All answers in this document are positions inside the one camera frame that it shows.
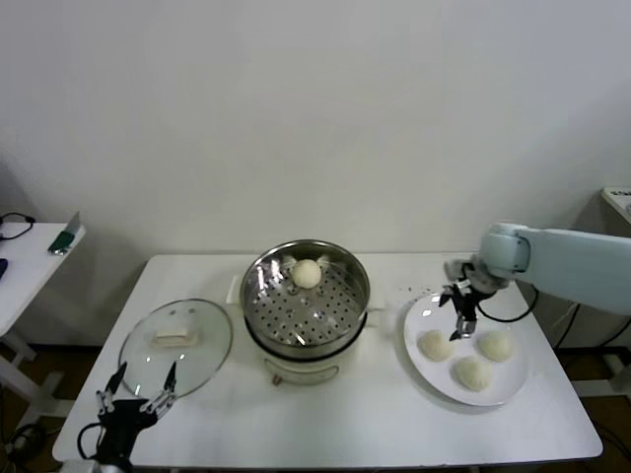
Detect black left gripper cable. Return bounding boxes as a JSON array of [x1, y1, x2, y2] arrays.
[[76, 422, 105, 462]]

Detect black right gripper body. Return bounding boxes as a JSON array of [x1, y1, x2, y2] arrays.
[[450, 274, 495, 322]]

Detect round white plate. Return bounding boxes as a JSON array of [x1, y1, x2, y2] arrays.
[[402, 291, 531, 408]]

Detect round glass pot lid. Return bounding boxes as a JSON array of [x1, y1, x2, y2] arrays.
[[117, 298, 234, 403]]

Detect green handled metal scraper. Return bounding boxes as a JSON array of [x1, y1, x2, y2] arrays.
[[47, 211, 83, 256]]

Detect white cabinet with labels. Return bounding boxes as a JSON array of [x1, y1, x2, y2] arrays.
[[599, 185, 631, 233]]

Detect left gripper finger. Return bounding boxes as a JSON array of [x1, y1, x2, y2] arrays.
[[95, 362, 129, 415], [139, 361, 178, 415]]

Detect tangled floor cables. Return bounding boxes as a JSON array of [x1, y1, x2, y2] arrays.
[[0, 423, 50, 464]]

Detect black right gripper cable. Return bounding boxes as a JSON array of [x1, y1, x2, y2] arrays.
[[475, 285, 539, 324]]

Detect perforated steel steamer basket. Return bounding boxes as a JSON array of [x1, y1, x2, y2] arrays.
[[240, 239, 372, 349]]

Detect thin black cable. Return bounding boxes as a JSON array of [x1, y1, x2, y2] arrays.
[[0, 212, 36, 242]]

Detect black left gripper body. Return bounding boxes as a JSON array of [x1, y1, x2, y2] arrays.
[[97, 397, 160, 464]]

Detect white side table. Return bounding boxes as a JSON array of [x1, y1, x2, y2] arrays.
[[0, 222, 88, 420]]

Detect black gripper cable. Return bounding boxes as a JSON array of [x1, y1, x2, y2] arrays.
[[76, 422, 105, 462], [475, 285, 539, 324]]

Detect white steamed baozi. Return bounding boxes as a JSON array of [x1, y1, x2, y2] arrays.
[[417, 329, 457, 363], [452, 357, 494, 394], [291, 259, 321, 291], [475, 329, 514, 363]]

